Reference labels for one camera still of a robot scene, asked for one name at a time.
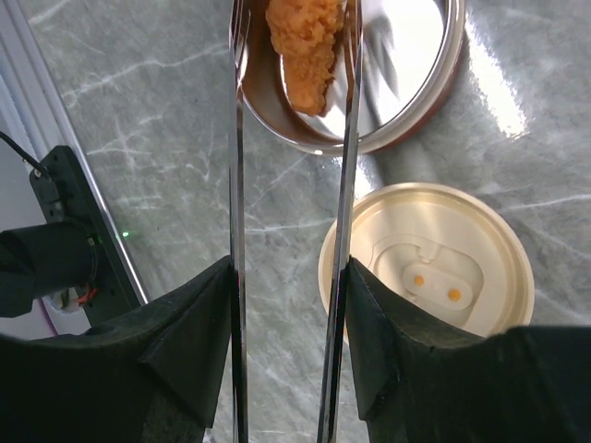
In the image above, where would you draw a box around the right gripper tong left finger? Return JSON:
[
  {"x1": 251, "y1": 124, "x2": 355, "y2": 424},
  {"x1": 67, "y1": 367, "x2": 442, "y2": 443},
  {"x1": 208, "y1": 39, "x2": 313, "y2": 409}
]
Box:
[{"x1": 1, "y1": 1, "x2": 250, "y2": 442}]

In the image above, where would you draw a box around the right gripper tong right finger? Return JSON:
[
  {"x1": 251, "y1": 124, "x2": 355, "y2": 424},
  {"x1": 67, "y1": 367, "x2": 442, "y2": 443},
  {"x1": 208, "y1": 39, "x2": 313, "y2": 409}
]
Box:
[{"x1": 316, "y1": 0, "x2": 591, "y2": 443}]

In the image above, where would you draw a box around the orange fried chicken piece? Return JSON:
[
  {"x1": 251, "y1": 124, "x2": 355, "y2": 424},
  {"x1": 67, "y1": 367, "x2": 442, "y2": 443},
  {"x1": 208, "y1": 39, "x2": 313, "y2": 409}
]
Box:
[{"x1": 265, "y1": 0, "x2": 344, "y2": 116}]

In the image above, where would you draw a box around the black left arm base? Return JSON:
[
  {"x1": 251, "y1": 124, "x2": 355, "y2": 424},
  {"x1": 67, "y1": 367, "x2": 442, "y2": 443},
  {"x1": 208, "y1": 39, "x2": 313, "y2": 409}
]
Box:
[{"x1": 30, "y1": 145, "x2": 140, "y2": 326}]

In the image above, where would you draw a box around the cream round lid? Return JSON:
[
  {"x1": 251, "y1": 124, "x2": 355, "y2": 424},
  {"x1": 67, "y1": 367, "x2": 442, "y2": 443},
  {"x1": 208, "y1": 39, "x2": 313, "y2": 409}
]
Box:
[{"x1": 318, "y1": 182, "x2": 536, "y2": 341}]

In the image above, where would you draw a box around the brown steel-lined container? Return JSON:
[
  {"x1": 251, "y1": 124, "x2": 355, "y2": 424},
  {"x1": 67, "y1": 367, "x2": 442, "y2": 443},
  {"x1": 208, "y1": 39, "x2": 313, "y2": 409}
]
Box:
[{"x1": 241, "y1": 1, "x2": 466, "y2": 156}]

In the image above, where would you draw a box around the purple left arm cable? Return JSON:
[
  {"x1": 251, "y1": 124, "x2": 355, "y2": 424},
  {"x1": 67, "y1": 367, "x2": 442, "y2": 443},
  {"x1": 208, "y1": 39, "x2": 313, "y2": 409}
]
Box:
[{"x1": 41, "y1": 297, "x2": 61, "y2": 336}]

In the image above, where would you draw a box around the aluminium frame rail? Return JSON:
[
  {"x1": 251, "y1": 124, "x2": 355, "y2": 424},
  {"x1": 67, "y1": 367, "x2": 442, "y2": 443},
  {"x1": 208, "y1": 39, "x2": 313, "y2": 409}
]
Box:
[{"x1": 1, "y1": 1, "x2": 149, "y2": 305}]

